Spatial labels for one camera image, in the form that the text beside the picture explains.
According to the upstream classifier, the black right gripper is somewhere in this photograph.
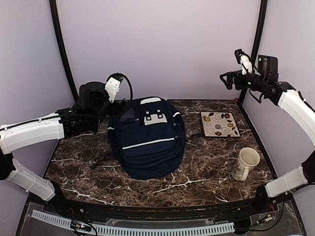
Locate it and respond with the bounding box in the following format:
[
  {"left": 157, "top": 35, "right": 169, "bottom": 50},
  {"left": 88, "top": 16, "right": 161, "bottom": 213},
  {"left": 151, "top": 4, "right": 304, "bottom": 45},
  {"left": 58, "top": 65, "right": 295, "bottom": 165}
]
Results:
[{"left": 220, "top": 69, "right": 267, "bottom": 92}]

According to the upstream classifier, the navy blue student backpack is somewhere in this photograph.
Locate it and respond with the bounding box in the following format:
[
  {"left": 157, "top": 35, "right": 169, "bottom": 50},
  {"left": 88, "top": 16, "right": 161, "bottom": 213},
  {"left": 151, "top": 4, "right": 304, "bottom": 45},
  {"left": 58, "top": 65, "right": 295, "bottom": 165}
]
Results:
[{"left": 107, "top": 97, "right": 188, "bottom": 180}]

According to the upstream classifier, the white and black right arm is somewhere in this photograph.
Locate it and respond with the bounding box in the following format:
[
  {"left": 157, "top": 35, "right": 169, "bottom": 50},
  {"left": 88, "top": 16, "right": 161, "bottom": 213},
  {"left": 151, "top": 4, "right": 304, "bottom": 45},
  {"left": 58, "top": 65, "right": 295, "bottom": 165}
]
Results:
[{"left": 220, "top": 49, "right": 315, "bottom": 213}]

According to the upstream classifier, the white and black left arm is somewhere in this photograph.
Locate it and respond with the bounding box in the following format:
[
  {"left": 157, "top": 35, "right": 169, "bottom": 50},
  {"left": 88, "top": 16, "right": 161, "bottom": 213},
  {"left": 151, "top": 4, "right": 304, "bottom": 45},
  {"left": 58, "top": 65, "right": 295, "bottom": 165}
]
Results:
[{"left": 0, "top": 76, "right": 123, "bottom": 214}]

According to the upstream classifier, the floral patterned notebook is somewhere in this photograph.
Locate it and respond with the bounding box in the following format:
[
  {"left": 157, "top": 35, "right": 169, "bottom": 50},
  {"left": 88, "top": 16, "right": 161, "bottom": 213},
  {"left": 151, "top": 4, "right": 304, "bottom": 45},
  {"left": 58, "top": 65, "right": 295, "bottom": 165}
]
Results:
[{"left": 200, "top": 112, "right": 240, "bottom": 138}]

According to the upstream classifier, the cream ceramic mug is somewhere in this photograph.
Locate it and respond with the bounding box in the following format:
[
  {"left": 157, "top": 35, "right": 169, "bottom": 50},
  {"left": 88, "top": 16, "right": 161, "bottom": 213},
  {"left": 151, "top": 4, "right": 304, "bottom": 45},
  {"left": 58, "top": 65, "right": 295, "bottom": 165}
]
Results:
[{"left": 232, "top": 147, "right": 260, "bottom": 181}]

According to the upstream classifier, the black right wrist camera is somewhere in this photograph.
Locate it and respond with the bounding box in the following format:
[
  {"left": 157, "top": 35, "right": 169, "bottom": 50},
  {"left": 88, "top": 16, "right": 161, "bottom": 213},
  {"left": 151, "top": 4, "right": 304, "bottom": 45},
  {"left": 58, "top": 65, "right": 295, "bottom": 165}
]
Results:
[{"left": 234, "top": 49, "right": 253, "bottom": 75}]

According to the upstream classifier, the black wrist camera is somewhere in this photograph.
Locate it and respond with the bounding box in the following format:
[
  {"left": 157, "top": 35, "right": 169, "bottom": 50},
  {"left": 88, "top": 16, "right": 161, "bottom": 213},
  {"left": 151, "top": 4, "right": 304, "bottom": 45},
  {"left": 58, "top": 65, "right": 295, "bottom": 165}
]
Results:
[
  {"left": 234, "top": 49, "right": 253, "bottom": 75},
  {"left": 105, "top": 73, "right": 124, "bottom": 103}
]

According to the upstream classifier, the black right corner frame post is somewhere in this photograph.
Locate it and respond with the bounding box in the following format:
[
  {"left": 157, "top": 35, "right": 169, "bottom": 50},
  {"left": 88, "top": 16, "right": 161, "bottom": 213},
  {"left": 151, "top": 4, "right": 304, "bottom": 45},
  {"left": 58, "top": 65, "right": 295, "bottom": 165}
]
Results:
[{"left": 237, "top": 0, "right": 268, "bottom": 106}]

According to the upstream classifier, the black corner frame post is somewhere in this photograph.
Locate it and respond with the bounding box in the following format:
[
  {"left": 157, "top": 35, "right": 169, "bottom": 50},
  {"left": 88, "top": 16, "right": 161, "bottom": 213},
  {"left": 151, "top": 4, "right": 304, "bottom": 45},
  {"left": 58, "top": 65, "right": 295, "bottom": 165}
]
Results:
[
  {"left": 49, "top": 0, "right": 79, "bottom": 101},
  {"left": 237, "top": 0, "right": 268, "bottom": 106}
]

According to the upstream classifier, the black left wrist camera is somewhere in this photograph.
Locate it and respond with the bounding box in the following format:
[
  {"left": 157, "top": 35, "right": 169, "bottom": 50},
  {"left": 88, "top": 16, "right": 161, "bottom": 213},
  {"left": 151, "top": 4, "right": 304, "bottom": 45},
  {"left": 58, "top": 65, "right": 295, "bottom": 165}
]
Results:
[{"left": 105, "top": 73, "right": 124, "bottom": 103}]

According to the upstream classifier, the black front table rail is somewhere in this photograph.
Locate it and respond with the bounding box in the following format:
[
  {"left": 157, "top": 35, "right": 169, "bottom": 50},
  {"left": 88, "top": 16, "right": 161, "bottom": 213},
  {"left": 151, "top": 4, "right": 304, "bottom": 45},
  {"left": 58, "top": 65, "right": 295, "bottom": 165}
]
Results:
[{"left": 27, "top": 190, "right": 293, "bottom": 223}]

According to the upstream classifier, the black left corner frame post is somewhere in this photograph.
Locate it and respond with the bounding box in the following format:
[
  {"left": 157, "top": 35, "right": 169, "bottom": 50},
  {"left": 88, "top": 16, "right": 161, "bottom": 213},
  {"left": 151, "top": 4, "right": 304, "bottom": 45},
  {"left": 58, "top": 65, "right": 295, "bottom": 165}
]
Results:
[{"left": 49, "top": 0, "right": 79, "bottom": 101}]

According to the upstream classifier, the grey slotted cable duct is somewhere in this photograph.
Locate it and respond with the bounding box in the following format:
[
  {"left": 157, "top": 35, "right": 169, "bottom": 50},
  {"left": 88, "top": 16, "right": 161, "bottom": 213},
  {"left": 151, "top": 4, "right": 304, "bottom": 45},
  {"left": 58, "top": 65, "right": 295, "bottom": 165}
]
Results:
[{"left": 31, "top": 210, "right": 235, "bottom": 236}]

